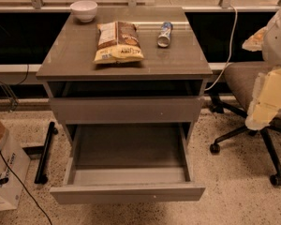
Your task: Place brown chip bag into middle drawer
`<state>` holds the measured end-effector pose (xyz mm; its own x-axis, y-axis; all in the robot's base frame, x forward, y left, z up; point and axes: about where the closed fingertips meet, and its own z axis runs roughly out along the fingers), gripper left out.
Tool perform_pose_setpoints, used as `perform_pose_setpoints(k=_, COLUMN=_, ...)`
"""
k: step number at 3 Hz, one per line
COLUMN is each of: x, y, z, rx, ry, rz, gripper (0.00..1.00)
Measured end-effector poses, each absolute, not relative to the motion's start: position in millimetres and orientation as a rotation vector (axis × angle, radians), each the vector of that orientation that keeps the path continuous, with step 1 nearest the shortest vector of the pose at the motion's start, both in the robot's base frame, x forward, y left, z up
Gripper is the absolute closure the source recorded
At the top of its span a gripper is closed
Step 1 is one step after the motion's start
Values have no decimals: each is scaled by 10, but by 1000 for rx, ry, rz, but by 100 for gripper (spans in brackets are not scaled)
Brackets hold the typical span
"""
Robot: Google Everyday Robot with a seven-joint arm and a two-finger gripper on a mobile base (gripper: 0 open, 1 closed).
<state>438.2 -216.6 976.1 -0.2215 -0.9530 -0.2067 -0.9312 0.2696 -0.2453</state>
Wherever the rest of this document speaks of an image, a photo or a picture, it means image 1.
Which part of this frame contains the blue white can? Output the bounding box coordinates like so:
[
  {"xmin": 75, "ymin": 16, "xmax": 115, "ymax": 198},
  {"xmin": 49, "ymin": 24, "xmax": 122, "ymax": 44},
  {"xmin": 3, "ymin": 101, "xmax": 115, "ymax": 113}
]
[{"xmin": 157, "ymin": 22, "xmax": 172, "ymax": 48}]

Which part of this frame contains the white ceramic bowl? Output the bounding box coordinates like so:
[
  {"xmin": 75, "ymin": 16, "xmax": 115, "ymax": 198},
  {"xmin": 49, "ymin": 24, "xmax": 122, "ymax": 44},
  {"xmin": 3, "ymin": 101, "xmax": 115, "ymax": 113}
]
[{"xmin": 70, "ymin": 0, "xmax": 97, "ymax": 23}]

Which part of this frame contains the black floor cable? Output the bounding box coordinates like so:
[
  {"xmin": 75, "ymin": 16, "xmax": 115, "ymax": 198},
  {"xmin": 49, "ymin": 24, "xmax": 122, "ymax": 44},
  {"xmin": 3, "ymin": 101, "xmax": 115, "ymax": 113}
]
[{"xmin": 0, "ymin": 130, "xmax": 53, "ymax": 225}]

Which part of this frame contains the black metal bar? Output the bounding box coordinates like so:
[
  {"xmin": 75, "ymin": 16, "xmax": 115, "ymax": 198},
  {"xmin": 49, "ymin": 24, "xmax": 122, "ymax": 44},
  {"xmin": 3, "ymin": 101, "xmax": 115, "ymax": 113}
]
[{"xmin": 35, "ymin": 122, "xmax": 58, "ymax": 185}]

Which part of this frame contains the white cardboard box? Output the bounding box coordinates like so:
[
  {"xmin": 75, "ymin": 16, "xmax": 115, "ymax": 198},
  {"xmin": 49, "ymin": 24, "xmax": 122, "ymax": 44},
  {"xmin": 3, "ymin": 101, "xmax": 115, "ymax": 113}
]
[{"xmin": 0, "ymin": 121, "xmax": 30, "ymax": 211}]

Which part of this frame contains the brown yellow chip bag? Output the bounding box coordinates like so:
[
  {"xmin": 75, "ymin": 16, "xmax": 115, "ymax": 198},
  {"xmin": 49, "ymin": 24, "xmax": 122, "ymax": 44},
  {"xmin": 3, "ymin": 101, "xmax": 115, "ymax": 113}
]
[{"xmin": 94, "ymin": 22, "xmax": 143, "ymax": 65}]

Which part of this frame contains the black office chair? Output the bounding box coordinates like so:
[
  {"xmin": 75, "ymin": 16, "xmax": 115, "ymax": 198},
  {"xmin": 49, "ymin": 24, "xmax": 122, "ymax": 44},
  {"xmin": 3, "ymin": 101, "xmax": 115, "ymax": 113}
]
[{"xmin": 208, "ymin": 61, "xmax": 281, "ymax": 187}]

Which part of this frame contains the closed grey top drawer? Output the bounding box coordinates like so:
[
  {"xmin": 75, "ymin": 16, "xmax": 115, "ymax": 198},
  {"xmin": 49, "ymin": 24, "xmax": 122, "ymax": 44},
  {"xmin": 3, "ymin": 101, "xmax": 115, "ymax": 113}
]
[{"xmin": 50, "ymin": 97, "xmax": 204, "ymax": 124}]

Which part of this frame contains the open grey middle drawer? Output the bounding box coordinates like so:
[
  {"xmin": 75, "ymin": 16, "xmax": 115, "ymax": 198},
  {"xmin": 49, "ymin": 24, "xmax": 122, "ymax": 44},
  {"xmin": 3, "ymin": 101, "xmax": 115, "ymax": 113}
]
[{"xmin": 51, "ymin": 124, "xmax": 205, "ymax": 204}]

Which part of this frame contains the grey drawer cabinet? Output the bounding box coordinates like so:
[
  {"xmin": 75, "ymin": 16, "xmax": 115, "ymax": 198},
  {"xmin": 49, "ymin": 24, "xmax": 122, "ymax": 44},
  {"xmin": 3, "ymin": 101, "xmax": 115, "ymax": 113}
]
[{"xmin": 36, "ymin": 6, "xmax": 214, "ymax": 204}]

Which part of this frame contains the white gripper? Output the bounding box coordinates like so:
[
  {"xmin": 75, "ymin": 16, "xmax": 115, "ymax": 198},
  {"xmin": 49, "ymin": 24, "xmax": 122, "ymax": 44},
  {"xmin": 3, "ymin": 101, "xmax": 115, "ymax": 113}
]
[{"xmin": 242, "ymin": 8, "xmax": 281, "ymax": 130}]

